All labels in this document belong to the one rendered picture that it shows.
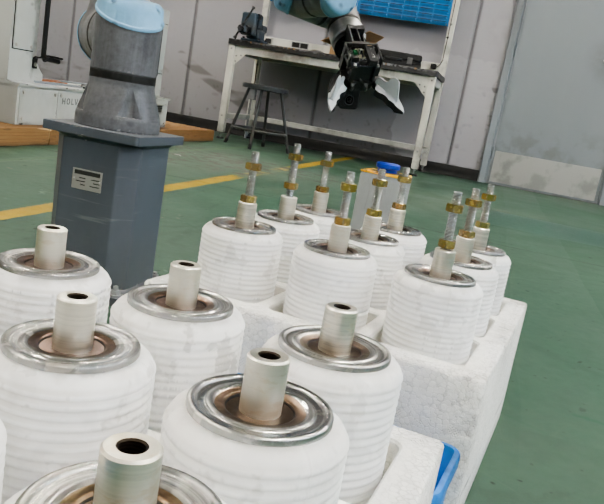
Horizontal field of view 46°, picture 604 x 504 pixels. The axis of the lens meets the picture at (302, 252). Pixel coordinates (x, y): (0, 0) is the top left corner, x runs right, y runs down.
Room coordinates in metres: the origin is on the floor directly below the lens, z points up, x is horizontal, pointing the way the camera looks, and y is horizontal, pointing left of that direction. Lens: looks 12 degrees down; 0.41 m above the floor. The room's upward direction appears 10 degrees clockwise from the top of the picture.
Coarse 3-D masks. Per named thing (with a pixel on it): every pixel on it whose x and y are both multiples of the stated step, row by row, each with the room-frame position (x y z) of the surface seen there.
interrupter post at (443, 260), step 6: (438, 252) 0.73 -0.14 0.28; (444, 252) 0.73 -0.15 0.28; (450, 252) 0.73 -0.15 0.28; (438, 258) 0.73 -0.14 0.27; (444, 258) 0.73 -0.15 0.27; (450, 258) 0.73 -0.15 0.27; (432, 264) 0.73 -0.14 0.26; (438, 264) 0.73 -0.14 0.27; (444, 264) 0.73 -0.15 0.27; (450, 264) 0.73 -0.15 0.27; (432, 270) 0.73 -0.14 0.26; (438, 270) 0.73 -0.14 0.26; (444, 270) 0.73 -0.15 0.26; (450, 270) 0.73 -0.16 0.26; (432, 276) 0.73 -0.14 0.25; (438, 276) 0.73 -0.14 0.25; (444, 276) 0.73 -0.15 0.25; (450, 276) 0.73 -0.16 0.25
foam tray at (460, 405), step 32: (256, 320) 0.73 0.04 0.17; (288, 320) 0.72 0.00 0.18; (512, 320) 0.88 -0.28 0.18; (480, 352) 0.73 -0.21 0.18; (512, 352) 0.92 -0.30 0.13; (416, 384) 0.66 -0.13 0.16; (448, 384) 0.65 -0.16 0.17; (480, 384) 0.64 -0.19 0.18; (416, 416) 0.66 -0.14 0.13; (448, 416) 0.65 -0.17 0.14; (480, 416) 0.67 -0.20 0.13; (480, 448) 0.77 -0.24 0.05
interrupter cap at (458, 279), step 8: (408, 264) 0.75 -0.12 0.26; (416, 264) 0.76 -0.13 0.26; (424, 264) 0.77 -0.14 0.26; (408, 272) 0.72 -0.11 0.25; (416, 272) 0.73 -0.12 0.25; (424, 272) 0.75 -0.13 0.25; (456, 272) 0.76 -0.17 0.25; (424, 280) 0.71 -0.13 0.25; (432, 280) 0.70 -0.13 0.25; (440, 280) 0.70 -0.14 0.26; (448, 280) 0.71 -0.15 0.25; (456, 280) 0.72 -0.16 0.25; (464, 280) 0.72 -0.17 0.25; (472, 280) 0.73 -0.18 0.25
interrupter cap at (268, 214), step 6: (264, 210) 0.95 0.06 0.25; (270, 210) 0.96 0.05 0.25; (276, 210) 0.96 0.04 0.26; (264, 216) 0.91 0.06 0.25; (270, 216) 0.91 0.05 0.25; (276, 216) 0.94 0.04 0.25; (294, 216) 0.95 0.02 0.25; (300, 216) 0.95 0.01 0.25; (306, 216) 0.96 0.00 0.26; (282, 222) 0.89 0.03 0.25; (288, 222) 0.90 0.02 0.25; (294, 222) 0.90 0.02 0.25; (300, 222) 0.90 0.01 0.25; (306, 222) 0.91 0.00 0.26; (312, 222) 0.92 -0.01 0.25
